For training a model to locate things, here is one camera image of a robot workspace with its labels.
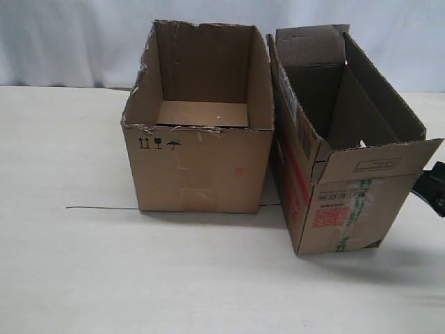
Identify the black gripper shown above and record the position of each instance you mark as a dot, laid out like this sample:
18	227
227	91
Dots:
430	187

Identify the printed cardboard box with flaps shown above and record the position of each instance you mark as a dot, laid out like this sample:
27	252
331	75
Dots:
347	149

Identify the large open cardboard box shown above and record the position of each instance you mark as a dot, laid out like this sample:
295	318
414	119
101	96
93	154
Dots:
199	121

